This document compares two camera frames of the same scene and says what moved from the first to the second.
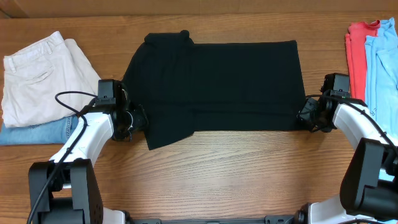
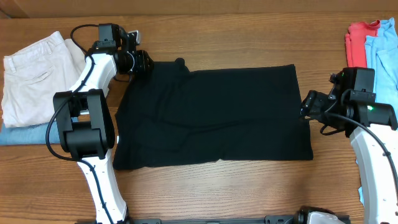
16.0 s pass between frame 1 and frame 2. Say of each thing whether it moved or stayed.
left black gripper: moved
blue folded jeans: stayed
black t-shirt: moved
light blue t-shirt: stayed
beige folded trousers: stayed
